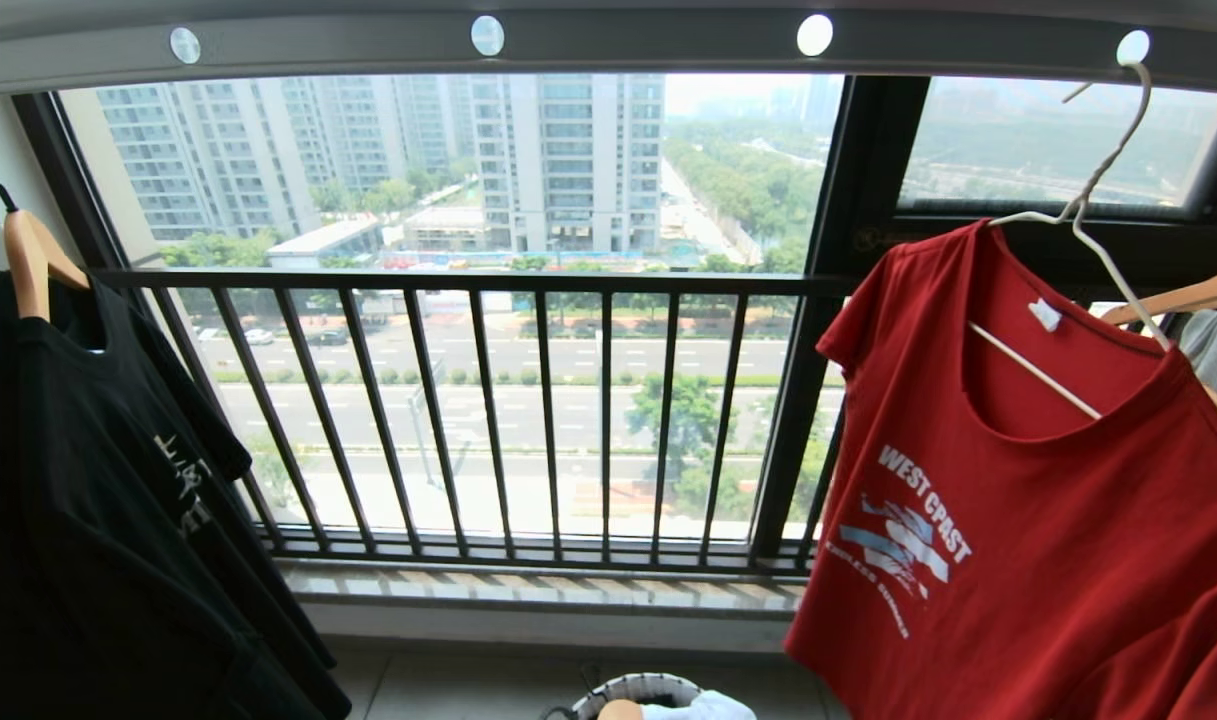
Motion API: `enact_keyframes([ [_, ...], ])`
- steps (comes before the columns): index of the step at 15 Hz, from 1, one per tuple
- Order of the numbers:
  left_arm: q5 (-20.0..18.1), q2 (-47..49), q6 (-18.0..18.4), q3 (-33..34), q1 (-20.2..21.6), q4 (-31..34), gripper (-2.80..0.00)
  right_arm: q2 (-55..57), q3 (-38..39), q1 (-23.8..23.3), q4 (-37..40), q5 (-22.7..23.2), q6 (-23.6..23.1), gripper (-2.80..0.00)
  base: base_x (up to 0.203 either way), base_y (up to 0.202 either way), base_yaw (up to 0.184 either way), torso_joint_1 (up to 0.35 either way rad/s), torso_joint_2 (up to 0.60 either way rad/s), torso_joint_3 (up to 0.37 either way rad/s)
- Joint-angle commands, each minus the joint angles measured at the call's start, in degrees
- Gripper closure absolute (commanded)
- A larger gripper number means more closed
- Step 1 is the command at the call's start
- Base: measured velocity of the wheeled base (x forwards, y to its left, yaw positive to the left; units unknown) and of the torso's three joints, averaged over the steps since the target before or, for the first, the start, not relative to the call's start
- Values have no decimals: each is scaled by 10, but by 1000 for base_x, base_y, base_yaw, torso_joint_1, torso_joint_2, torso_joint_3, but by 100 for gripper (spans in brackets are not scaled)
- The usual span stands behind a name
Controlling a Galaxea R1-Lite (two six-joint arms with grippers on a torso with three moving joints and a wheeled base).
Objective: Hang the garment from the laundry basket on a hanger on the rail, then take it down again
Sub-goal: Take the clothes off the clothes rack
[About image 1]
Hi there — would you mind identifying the woven laundry basket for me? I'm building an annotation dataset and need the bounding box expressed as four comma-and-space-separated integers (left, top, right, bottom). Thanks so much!
568, 672, 709, 720

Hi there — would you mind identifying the white garment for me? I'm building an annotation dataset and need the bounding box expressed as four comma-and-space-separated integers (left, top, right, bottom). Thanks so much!
642, 690, 757, 720

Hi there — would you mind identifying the wooden hanger with black hook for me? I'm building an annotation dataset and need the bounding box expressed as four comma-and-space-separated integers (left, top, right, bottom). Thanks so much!
0, 181, 91, 323

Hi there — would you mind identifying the black window guard railing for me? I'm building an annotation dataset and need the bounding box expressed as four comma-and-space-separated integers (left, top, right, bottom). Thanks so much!
93, 266, 849, 579

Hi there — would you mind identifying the red printed t-shirt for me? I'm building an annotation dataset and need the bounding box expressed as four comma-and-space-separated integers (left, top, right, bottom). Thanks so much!
783, 220, 1217, 720

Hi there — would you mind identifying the black printed t-shirt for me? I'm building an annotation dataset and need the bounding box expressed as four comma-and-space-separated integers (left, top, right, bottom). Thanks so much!
0, 270, 353, 720

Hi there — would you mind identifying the black window frame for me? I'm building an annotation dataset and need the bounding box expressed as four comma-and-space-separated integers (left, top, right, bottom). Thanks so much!
10, 72, 1217, 561

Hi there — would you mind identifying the grey clothes rail with holes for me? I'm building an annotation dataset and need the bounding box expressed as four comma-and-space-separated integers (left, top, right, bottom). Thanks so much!
0, 5, 1217, 98

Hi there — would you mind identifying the white wire hanger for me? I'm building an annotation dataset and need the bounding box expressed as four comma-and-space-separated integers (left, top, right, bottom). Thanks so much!
968, 60, 1175, 421

